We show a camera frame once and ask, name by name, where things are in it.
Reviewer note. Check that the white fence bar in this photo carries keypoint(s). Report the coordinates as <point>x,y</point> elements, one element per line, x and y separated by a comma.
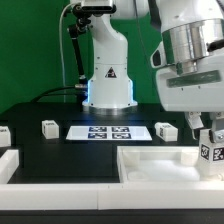
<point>150,195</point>
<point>9,162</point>

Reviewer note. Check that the white square tabletop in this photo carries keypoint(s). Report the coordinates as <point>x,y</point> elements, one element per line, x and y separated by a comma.
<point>161,164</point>

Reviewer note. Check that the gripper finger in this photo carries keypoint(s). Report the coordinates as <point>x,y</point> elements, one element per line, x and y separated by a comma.
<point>195,123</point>
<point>217,128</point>

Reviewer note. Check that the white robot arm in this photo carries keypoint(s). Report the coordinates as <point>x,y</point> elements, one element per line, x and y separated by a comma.
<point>182,40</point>

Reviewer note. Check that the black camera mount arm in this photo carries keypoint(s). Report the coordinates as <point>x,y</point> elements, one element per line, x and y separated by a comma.
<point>78,46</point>

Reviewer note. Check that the white front fence bar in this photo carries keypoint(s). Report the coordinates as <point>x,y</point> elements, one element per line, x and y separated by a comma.
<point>150,195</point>

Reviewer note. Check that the white marker sheet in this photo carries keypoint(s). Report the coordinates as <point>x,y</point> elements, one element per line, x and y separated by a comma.
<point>106,133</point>

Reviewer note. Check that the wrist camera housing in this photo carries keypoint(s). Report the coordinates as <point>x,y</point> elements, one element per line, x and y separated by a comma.
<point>158,57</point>

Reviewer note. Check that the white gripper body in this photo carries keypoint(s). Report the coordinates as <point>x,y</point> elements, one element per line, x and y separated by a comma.
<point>202,91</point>

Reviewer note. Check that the white left fence bar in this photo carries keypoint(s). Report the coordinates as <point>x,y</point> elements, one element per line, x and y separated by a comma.
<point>9,162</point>

